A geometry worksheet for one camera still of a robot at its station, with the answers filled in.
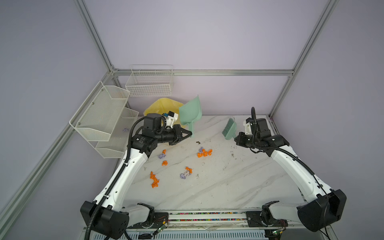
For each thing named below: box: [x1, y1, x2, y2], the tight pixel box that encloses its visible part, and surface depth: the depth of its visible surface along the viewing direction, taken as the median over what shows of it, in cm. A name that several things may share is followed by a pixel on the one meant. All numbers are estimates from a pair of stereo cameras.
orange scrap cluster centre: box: [197, 146, 213, 158], surface depth 100 cm
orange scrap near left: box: [150, 171, 160, 189], surface depth 88 cm
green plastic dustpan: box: [179, 94, 202, 138], surface depth 78 cm
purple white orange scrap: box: [180, 166, 193, 180], surface depth 90 cm
